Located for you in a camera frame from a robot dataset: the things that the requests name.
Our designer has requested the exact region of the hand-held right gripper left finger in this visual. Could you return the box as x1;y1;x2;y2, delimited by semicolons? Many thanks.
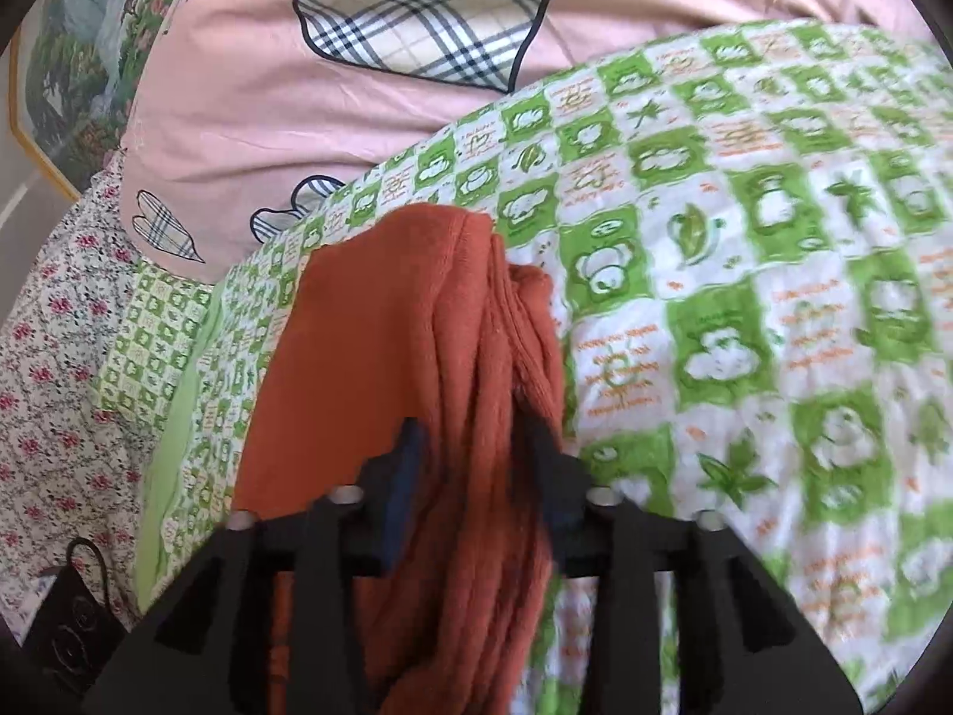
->
82;417;429;715

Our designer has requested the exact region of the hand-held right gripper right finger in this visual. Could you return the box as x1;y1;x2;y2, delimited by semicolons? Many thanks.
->
521;413;865;715

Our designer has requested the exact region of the orange knit sweater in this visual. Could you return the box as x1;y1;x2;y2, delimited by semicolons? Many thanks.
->
234;203;574;715

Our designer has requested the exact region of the light green plain cloth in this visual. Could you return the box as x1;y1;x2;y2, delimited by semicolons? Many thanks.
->
138;298;232;612

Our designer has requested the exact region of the floral bed sheet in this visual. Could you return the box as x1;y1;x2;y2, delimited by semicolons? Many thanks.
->
0;149;157;634

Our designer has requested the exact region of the green checked pillow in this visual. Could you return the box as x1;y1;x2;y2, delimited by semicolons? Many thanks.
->
89;260;225;433

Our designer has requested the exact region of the green checked blanket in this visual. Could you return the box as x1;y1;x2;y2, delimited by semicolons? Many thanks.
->
134;18;953;715

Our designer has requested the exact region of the pink pillow with plaid hearts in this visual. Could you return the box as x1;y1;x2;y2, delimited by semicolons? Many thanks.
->
119;0;924;269

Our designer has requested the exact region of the landscape wall picture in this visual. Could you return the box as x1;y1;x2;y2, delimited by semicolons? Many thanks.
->
11;0;210;202

